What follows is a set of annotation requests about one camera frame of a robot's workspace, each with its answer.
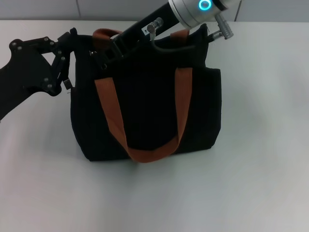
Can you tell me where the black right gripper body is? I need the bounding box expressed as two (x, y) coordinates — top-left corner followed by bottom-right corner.
(112, 3), (181, 57)

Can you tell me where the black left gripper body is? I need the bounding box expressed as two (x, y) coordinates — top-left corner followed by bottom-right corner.
(0, 40), (53, 121)

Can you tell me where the black bag with brown handles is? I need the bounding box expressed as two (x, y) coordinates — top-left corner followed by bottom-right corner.
(70, 23), (223, 164)

